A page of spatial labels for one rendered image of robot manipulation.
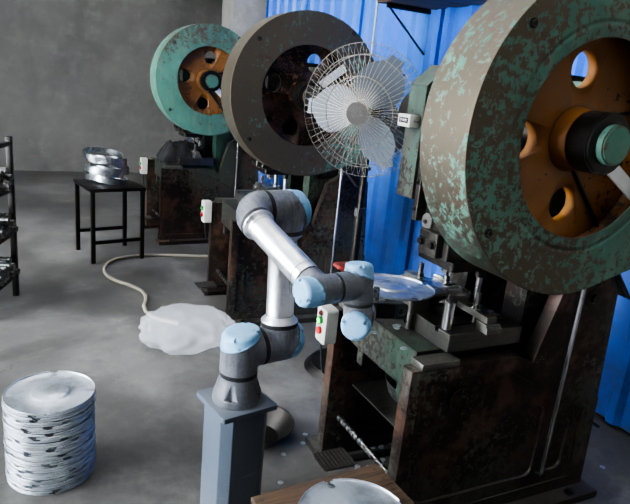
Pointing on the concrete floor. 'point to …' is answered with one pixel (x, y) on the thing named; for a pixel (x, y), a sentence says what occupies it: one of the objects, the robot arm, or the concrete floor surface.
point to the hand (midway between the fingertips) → (378, 295)
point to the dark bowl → (278, 426)
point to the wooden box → (332, 480)
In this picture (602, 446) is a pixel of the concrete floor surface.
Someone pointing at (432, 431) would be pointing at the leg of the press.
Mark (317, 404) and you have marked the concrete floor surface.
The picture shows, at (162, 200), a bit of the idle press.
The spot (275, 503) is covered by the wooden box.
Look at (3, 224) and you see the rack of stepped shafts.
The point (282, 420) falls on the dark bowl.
